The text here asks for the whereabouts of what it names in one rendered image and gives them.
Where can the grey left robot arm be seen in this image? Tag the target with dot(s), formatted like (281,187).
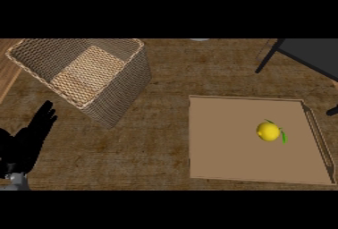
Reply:
(16,181)

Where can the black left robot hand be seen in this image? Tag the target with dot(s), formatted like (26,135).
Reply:
(26,140)

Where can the yellow lemon with green leaf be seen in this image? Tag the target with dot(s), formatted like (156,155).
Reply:
(268,131)

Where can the wooden plank panel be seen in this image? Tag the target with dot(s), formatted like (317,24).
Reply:
(7,68)

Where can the woven wicker basket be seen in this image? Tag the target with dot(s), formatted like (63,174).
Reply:
(94,76)

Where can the brown wooden tray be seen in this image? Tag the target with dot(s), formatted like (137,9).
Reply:
(246,149)

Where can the pale round object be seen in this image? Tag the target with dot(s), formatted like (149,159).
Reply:
(199,39)

